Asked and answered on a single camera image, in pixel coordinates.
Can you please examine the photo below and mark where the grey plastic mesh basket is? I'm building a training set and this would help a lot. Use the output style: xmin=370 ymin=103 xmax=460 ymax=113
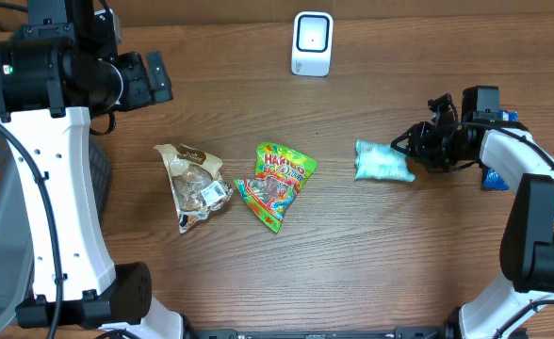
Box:
xmin=0 ymin=107 xmax=115 ymax=331

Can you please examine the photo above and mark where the green Haribo candy bag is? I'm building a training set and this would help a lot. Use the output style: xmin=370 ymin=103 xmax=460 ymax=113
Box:
xmin=234 ymin=142 xmax=318 ymax=234

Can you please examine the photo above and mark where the light blue snack packet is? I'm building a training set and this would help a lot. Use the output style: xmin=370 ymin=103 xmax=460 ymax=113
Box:
xmin=354 ymin=139 xmax=416 ymax=183

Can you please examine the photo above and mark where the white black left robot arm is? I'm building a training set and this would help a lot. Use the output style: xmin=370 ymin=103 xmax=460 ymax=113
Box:
xmin=0 ymin=0 xmax=185 ymax=338

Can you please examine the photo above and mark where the brown cookie bag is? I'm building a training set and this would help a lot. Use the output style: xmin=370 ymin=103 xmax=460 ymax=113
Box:
xmin=154 ymin=144 xmax=233 ymax=234

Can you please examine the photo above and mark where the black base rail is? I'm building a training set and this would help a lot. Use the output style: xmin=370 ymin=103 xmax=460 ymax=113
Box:
xmin=183 ymin=325 xmax=461 ymax=339

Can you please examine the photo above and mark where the blue Oreo packet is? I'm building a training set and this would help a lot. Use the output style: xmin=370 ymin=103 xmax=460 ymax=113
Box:
xmin=481 ymin=109 xmax=518 ymax=191

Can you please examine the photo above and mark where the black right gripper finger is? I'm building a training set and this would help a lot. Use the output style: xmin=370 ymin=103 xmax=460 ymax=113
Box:
xmin=391 ymin=143 xmax=421 ymax=162
xmin=390 ymin=124 xmax=418 ymax=146

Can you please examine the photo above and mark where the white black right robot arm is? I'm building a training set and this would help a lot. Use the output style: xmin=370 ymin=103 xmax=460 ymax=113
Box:
xmin=391 ymin=86 xmax=554 ymax=338

